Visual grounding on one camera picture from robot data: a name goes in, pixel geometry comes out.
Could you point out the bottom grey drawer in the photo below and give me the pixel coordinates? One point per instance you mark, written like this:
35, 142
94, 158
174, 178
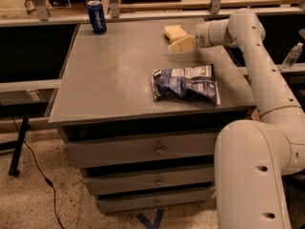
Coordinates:
154, 200

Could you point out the blue Pepsi can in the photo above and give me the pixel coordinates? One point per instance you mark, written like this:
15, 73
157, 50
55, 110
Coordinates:
96, 15

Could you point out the grey metal railing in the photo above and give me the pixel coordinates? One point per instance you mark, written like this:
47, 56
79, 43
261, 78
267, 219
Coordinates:
14, 13

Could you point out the top grey drawer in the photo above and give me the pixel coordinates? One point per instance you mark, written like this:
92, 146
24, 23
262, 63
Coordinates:
96, 153

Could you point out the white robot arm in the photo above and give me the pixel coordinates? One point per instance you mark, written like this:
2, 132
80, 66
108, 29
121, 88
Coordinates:
252, 157

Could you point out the grey drawer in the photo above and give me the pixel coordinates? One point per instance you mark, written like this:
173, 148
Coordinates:
146, 180
96, 153
154, 200

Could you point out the grey drawer cabinet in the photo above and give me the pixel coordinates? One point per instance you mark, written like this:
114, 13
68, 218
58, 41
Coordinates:
106, 94

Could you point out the yellow sponge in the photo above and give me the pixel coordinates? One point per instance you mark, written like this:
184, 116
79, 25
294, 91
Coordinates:
174, 32

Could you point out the middle grey drawer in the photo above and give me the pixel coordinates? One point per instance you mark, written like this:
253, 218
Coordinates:
146, 180

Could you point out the clear plastic water bottle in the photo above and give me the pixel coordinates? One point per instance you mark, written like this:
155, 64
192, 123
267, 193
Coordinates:
292, 56

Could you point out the black table leg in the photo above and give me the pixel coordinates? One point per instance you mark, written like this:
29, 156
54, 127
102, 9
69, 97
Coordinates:
18, 147

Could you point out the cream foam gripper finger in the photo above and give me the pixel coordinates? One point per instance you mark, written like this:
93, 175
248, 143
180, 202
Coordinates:
183, 44

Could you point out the blue chip bag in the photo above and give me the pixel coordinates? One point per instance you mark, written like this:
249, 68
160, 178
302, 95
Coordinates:
186, 83

